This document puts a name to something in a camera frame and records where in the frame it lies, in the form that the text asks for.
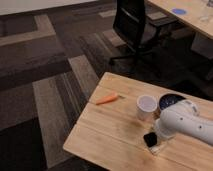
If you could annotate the white sponge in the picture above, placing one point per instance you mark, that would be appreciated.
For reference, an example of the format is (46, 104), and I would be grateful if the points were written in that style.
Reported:
(157, 148)

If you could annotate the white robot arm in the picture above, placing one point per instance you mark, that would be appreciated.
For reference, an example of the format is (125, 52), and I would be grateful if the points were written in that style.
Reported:
(183, 118)

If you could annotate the dark blue ceramic bowl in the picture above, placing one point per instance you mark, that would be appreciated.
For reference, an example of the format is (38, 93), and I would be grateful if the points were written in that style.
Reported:
(169, 99)

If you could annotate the black office chair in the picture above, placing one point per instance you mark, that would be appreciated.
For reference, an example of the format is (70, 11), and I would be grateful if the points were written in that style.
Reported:
(142, 27)

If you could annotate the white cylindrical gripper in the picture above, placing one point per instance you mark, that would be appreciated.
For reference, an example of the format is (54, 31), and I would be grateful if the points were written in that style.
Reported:
(164, 130)

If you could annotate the clear glass on far table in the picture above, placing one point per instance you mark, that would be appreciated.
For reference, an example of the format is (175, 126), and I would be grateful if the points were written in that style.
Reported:
(206, 12)

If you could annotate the white plastic cup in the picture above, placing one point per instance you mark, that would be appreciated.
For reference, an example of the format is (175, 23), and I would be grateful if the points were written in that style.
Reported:
(146, 105)

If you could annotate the blue round coaster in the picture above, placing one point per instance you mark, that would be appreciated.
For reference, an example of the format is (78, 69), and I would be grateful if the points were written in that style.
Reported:
(179, 11)

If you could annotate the light wooden far table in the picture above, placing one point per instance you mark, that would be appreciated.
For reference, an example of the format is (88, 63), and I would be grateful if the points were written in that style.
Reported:
(191, 18)

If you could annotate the orange toy carrot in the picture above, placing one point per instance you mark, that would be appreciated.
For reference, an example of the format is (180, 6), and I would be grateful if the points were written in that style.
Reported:
(108, 98)

